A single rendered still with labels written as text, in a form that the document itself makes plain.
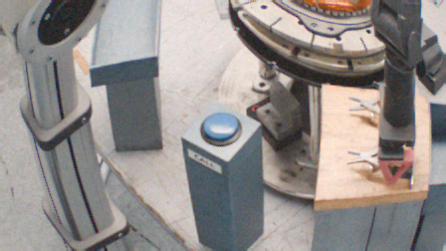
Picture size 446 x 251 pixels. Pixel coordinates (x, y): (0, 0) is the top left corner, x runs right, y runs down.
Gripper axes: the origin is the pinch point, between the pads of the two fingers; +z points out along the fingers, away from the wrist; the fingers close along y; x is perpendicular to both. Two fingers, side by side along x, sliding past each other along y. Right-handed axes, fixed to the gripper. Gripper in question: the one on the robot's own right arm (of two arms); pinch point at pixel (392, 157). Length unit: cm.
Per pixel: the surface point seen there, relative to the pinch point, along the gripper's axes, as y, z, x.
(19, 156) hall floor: 87, 107, 93
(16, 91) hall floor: 113, 105, 101
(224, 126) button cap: 8.3, 4.5, 24.1
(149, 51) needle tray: 23.1, 5.9, 35.8
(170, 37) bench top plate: 51, 29, 37
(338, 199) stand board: -4.8, 2.8, 8.3
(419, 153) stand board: 2.4, 1.6, -5.8
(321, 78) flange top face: 19.5, 5.7, 12.0
